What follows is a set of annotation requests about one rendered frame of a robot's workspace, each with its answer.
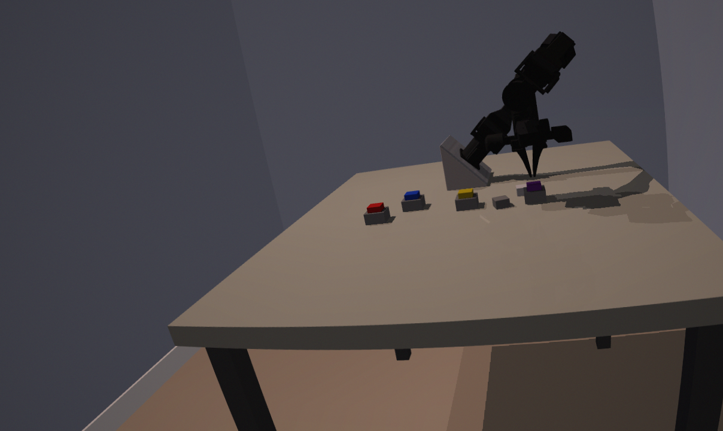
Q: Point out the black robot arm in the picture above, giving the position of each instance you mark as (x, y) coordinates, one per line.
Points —
(541, 68)

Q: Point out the red button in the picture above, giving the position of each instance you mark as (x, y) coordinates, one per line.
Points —
(376, 214)

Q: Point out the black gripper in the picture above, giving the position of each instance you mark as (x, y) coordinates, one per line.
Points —
(496, 141)

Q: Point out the blue button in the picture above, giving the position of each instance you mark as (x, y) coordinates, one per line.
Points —
(413, 201)

